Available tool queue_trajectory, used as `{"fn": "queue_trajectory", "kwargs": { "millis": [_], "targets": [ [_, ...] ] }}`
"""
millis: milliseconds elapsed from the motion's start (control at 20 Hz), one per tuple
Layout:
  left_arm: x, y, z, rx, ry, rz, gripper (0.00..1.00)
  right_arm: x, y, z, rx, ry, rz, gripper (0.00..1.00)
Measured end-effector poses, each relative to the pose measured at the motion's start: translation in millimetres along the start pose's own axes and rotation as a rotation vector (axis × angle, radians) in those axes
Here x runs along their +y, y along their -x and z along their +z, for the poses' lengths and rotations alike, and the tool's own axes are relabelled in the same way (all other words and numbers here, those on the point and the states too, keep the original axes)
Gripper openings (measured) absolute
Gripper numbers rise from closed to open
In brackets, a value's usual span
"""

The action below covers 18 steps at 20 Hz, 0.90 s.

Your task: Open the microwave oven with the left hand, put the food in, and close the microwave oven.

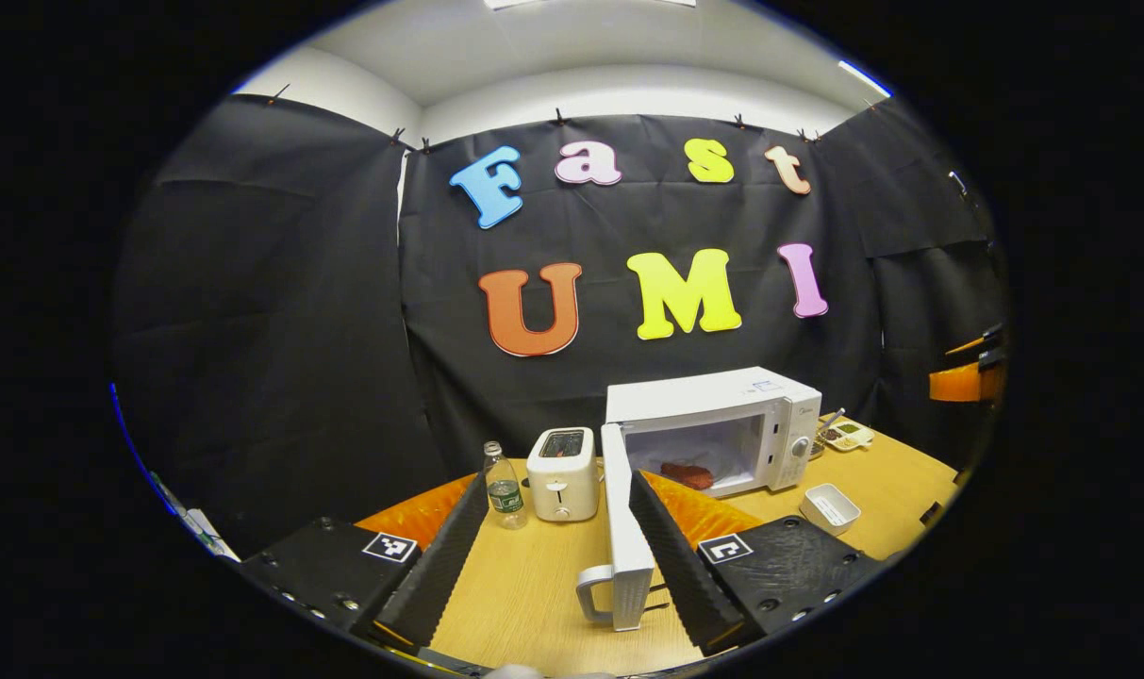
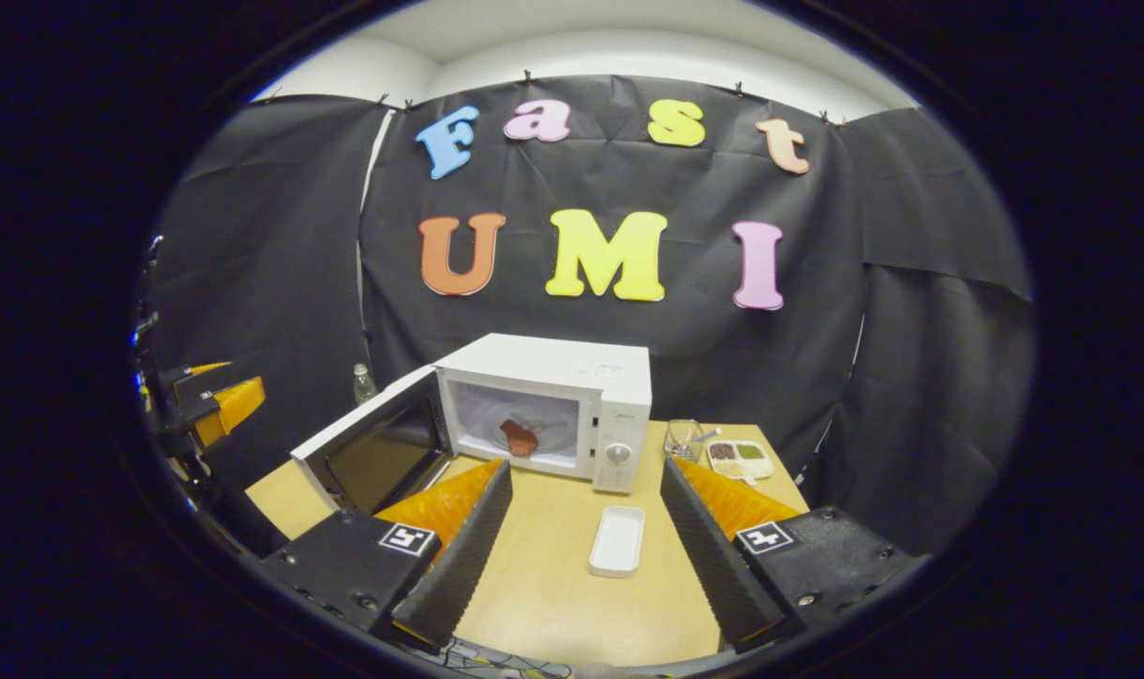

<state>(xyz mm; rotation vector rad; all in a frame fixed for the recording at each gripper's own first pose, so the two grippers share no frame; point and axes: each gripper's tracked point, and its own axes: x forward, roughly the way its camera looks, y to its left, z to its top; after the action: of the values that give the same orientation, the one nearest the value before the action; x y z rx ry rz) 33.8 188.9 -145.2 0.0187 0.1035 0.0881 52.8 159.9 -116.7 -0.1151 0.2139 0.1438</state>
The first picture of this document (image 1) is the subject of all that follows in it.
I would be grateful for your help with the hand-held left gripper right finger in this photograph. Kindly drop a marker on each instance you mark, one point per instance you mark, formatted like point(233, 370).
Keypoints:
point(689, 566)

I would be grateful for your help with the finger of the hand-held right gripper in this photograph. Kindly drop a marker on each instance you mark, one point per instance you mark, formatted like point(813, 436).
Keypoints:
point(963, 384)
point(991, 354)

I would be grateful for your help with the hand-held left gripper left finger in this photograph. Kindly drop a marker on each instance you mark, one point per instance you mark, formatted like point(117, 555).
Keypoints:
point(439, 566)

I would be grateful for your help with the brown meat piece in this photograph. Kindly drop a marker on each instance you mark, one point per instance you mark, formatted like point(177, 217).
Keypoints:
point(688, 474)

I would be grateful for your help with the white microwave oven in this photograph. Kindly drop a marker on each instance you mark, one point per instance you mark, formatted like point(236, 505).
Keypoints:
point(713, 401)

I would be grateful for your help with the clear plastic water bottle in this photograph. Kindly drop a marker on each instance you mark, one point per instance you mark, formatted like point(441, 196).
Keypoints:
point(505, 495)

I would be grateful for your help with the white divided seasoning tray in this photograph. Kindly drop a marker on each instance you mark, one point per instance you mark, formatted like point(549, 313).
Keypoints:
point(850, 436)

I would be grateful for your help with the white toaster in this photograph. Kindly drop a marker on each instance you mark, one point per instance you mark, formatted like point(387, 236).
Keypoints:
point(562, 481)

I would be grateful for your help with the white rectangular dish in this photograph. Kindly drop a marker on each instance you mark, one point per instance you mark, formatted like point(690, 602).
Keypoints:
point(831, 509)

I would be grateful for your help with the black backdrop cloth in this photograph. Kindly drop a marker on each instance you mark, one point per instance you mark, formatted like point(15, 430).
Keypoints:
point(279, 330)

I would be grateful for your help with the small ceiling light panel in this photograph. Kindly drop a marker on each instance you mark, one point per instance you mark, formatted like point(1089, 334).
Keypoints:
point(864, 77)

